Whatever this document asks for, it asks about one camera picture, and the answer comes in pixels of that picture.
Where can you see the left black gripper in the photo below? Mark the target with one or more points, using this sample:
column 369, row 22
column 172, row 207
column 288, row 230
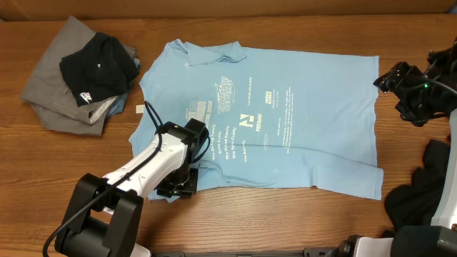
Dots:
column 186, row 191

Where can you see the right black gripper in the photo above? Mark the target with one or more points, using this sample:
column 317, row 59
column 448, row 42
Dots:
column 395, row 76

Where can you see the light blue printed t-shirt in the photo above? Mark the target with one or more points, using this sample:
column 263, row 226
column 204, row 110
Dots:
column 276, row 119

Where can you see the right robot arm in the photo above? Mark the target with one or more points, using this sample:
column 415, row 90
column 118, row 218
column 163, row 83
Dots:
column 439, row 237

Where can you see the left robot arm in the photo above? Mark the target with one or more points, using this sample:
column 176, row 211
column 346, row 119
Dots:
column 102, row 218

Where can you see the folded teal blue shirt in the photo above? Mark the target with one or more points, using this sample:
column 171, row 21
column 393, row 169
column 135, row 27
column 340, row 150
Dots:
column 118, row 106

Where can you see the black shirt on right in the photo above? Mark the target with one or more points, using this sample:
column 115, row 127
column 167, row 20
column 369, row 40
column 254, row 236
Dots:
column 414, row 204

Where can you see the folded black nike shirt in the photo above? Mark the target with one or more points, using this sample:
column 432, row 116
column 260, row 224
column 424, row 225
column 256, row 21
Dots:
column 100, row 70

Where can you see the folded grey shirt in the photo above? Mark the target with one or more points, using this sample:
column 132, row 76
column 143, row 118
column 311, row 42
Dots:
column 50, row 97

